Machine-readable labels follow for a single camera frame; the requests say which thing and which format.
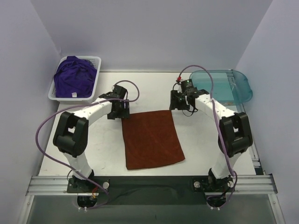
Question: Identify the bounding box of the brown towel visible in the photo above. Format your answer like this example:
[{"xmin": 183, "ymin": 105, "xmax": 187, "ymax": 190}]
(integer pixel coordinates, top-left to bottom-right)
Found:
[{"xmin": 121, "ymin": 110, "xmax": 185, "ymax": 170}]

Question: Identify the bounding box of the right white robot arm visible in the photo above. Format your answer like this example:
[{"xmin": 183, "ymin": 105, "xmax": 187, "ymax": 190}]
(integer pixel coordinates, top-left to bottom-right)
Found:
[{"xmin": 170, "ymin": 79, "xmax": 253, "ymax": 182}]

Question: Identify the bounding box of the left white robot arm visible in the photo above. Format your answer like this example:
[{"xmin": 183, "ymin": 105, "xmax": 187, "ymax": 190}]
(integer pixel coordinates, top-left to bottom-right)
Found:
[{"xmin": 53, "ymin": 85, "xmax": 129, "ymax": 180}]

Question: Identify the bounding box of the blue transparent plastic bin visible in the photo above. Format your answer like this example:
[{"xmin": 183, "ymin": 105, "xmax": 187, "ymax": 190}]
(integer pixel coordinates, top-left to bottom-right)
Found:
[{"xmin": 190, "ymin": 70, "xmax": 253, "ymax": 105}]

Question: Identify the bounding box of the white plastic basket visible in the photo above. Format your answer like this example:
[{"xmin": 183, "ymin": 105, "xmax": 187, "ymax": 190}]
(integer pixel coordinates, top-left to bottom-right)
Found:
[{"xmin": 48, "ymin": 56, "xmax": 101, "ymax": 104}]

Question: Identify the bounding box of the purple cloth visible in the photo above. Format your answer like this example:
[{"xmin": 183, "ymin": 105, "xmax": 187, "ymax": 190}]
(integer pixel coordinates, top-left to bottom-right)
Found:
[{"xmin": 53, "ymin": 56, "xmax": 97, "ymax": 98}]

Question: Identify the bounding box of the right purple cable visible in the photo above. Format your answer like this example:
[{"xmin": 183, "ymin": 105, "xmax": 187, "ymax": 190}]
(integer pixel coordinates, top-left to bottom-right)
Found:
[{"xmin": 178, "ymin": 64, "xmax": 238, "ymax": 208}]

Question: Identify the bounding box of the purple cable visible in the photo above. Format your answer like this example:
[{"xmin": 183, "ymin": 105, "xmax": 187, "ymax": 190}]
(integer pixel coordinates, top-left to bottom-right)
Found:
[
  {"xmin": 35, "ymin": 80, "xmax": 140, "ymax": 209},
  {"xmin": 178, "ymin": 64, "xmax": 238, "ymax": 208}
]

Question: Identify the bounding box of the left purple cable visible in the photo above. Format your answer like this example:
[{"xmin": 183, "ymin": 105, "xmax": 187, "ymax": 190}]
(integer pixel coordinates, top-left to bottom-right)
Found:
[{"xmin": 35, "ymin": 80, "xmax": 140, "ymax": 209}]

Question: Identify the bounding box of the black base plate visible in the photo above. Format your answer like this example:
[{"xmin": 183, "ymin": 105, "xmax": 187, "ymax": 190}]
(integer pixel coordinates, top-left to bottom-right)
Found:
[{"xmin": 72, "ymin": 178, "xmax": 234, "ymax": 208}]

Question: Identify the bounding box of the aluminium frame rail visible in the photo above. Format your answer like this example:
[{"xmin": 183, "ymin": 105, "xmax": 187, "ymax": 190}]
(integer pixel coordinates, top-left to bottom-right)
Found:
[{"xmin": 27, "ymin": 175, "xmax": 278, "ymax": 196}]

